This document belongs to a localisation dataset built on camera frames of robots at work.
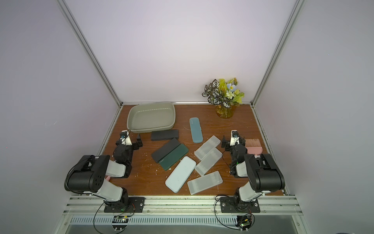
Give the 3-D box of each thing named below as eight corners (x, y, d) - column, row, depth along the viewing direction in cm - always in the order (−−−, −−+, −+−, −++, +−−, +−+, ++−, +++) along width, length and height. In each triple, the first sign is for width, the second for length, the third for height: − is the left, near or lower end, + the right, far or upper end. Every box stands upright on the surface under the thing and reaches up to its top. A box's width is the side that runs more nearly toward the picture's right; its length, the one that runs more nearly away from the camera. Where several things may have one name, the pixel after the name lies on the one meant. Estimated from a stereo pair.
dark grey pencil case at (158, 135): (151, 141, 101) (150, 139, 98) (152, 133, 105) (151, 131, 103) (178, 139, 101) (178, 137, 99) (178, 131, 106) (178, 129, 103)
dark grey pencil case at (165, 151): (157, 164, 90) (156, 162, 88) (151, 156, 93) (151, 155, 91) (180, 145, 98) (180, 143, 96) (175, 139, 101) (174, 137, 99)
